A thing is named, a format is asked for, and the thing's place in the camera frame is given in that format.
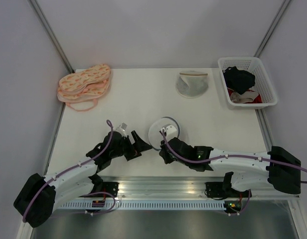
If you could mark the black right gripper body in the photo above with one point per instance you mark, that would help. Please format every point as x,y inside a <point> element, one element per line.
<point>168,158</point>

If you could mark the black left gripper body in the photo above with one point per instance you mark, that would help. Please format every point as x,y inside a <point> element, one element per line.
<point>127,149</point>

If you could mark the blue-zipper white mesh laundry bag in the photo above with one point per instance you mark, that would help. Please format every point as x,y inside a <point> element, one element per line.
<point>154,135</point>

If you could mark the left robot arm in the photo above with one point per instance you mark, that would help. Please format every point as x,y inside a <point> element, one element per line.
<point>42,195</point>

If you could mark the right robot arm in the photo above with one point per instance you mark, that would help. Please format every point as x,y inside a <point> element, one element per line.
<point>276,168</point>

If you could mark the beige-trim mesh laundry bag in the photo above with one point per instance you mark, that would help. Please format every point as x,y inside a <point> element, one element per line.
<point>191,84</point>

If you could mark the beige bra in basket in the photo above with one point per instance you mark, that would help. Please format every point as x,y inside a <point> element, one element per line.
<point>247,97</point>

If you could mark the pink patterned laundry bag stack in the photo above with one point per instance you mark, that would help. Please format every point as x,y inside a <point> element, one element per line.
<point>85,86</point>

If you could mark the red garment in basket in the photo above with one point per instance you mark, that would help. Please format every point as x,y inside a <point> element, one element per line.
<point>258,100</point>

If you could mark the black garment in basket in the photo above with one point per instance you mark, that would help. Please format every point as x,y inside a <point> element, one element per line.
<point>238,80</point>

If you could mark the white plastic basket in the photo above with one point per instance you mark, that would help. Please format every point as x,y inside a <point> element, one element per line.
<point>263,84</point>

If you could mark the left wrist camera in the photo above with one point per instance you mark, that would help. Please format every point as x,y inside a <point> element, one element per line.
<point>121,129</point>

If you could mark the aluminium rail table edge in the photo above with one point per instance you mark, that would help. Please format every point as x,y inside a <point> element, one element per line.
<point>161,188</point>

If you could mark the white slotted cable duct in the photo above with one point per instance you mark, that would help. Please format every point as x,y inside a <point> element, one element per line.
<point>86,204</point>

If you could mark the left aluminium corner post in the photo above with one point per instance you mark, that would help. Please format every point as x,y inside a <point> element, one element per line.
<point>50,33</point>

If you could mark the aluminium corner post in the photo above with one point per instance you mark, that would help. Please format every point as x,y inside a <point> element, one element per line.
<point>50,33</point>
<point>273,26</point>

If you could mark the right aluminium corner post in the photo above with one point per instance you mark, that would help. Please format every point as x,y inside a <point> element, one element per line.
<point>273,26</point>

